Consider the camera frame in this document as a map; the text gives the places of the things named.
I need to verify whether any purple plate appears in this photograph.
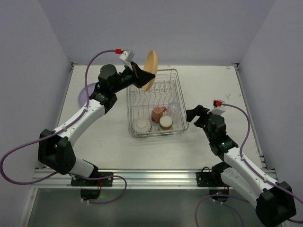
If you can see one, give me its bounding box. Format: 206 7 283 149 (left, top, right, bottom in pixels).
78 83 95 108

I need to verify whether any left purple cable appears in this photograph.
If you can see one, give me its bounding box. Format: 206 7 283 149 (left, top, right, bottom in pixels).
0 48 127 205

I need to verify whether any wire dish rack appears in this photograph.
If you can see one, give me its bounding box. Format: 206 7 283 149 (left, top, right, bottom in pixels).
126 69 189 138

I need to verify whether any pink mug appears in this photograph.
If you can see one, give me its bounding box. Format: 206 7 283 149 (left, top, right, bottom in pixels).
151 106 167 123

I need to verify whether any clear glass tumbler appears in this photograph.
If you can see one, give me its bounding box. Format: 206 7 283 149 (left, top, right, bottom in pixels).
167 102 180 119

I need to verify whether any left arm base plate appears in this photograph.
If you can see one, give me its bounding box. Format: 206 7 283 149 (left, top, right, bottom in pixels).
71 172 114 187

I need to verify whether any yellow plate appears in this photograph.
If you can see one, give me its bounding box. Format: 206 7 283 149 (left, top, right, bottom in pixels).
142 50 158 92

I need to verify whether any white brown cup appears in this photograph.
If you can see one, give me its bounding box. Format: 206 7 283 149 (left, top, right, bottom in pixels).
159 115 173 131

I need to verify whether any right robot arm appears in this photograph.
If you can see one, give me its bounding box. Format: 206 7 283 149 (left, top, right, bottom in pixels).
186 100 296 227

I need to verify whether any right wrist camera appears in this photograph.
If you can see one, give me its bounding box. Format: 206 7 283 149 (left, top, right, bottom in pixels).
208 100 226 115

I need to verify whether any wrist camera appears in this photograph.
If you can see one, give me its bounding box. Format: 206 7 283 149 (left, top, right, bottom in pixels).
208 100 226 115
119 49 135 68

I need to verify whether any white striped bowl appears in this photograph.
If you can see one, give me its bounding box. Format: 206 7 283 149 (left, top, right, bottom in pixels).
131 117 152 135

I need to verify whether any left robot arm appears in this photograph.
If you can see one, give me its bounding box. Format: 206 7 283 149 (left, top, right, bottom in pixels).
38 61 158 178

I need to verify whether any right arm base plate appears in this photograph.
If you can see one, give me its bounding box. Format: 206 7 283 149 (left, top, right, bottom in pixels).
196 171 226 187

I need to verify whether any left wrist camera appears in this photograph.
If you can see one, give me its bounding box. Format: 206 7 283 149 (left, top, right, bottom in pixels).
119 49 135 68

